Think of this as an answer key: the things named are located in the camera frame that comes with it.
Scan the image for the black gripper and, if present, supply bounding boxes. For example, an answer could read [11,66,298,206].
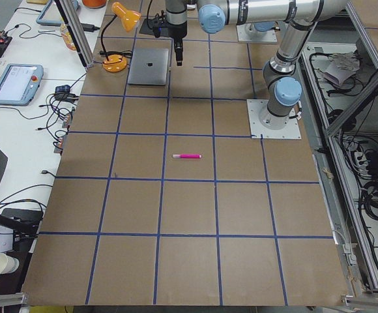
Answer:
[173,38,183,66]

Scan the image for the white paper cup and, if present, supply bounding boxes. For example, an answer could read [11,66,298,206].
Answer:
[0,253,20,275]

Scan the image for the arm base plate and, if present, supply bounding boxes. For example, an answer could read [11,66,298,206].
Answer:
[237,23,278,44]
[246,99,301,140]

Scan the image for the orange drink bottle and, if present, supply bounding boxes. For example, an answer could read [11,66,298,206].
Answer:
[60,22,76,51]

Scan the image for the near teach pendant tablet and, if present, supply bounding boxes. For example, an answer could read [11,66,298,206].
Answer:
[0,63,44,106]

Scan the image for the orange desk lamp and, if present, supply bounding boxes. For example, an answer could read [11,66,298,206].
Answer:
[100,1,141,73]

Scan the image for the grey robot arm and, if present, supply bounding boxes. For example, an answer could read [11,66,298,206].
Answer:
[194,0,347,130]

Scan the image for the black power adapter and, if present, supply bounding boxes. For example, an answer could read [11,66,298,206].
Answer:
[81,23,100,32]

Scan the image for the orange round container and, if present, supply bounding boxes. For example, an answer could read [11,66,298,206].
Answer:
[82,0,107,9]

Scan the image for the teach pendant tablet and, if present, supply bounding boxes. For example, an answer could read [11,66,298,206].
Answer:
[0,63,44,106]
[36,1,63,27]

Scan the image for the pink marker pen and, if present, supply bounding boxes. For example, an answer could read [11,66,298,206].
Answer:
[172,154,202,159]

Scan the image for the silver closed laptop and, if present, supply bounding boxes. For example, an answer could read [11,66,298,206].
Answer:
[128,48,169,86]

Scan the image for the far teach pendant tablet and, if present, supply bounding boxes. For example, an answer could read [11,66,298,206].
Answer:
[36,1,63,27]

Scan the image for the aluminium frame post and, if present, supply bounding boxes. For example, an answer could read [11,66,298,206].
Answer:
[55,0,95,68]

